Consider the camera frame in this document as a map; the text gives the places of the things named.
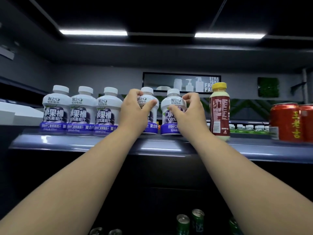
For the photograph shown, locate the black framed wall poster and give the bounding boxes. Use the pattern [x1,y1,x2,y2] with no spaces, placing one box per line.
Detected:
[142,72,222,93]

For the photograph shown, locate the person's left forearm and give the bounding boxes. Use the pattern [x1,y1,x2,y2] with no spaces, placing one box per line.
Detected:
[0,130,147,235]

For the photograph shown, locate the green plant wall panel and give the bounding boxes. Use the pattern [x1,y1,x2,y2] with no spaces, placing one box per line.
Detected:
[257,77,280,98]

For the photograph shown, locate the green drink can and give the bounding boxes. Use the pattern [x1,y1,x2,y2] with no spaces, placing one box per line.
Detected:
[228,217,245,235]
[191,209,205,235]
[176,214,191,235]

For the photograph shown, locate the ceiling light strip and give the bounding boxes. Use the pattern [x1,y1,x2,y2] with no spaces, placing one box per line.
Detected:
[59,29,128,37]
[194,32,266,39]

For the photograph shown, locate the white grape juice bottle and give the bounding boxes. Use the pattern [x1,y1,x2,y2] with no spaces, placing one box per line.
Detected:
[40,85,72,134]
[94,87,123,136]
[136,87,159,134]
[68,86,97,135]
[160,88,188,135]

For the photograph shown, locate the red drink can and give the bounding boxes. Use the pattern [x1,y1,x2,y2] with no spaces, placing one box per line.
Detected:
[299,104,313,143]
[269,103,304,142]

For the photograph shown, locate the person's left hand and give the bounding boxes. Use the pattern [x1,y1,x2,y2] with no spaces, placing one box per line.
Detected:
[119,89,158,138]

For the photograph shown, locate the white counter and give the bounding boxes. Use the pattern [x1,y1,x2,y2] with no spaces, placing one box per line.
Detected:
[0,101,45,126]

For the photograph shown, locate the person's right forearm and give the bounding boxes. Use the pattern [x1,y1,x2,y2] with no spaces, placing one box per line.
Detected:
[180,127,313,235]

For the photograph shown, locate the person's right hand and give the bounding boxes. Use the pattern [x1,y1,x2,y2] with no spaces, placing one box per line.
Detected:
[168,92,209,136]

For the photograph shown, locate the dark grey shelf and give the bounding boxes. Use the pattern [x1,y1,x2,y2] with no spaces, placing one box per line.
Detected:
[8,127,313,165]

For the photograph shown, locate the yellow capped brown label bottle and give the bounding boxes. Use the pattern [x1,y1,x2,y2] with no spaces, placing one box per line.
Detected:
[209,82,231,142]

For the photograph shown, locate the row of green labelled bottles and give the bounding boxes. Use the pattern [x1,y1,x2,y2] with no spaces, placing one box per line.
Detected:
[229,124,270,134]

